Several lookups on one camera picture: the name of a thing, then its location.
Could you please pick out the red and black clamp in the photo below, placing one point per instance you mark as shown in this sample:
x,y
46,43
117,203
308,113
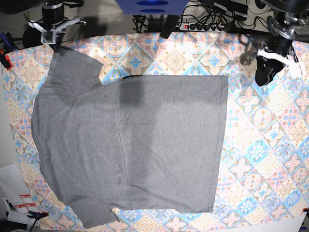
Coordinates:
x,y
5,61

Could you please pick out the black round weight disc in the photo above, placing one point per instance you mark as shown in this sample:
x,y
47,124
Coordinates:
x,y
31,38

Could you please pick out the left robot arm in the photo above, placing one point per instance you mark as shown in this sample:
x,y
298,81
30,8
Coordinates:
x,y
289,15

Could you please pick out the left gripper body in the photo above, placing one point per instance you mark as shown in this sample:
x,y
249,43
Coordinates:
x,y
279,45

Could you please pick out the blue spring clamp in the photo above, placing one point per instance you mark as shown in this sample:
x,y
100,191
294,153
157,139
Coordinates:
x,y
37,215

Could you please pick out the white power strip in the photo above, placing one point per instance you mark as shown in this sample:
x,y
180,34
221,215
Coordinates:
x,y
201,27

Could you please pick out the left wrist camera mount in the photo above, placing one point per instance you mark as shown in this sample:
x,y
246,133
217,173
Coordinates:
x,y
298,68

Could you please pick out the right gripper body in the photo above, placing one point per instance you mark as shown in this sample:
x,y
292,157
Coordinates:
x,y
52,16

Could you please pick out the black centre post clamp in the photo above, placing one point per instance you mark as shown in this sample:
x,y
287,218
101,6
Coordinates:
x,y
169,26

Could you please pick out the grey T-shirt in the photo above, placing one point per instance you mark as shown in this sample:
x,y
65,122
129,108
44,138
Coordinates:
x,y
143,142

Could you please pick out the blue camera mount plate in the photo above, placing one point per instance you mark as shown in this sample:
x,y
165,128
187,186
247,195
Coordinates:
x,y
152,7

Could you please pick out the patterned tile tablecloth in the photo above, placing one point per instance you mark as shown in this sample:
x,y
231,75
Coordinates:
x,y
264,170

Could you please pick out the white box with red labels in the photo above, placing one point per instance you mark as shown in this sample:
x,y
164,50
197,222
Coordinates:
x,y
18,211

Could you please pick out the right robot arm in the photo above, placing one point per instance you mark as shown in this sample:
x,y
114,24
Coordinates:
x,y
53,4

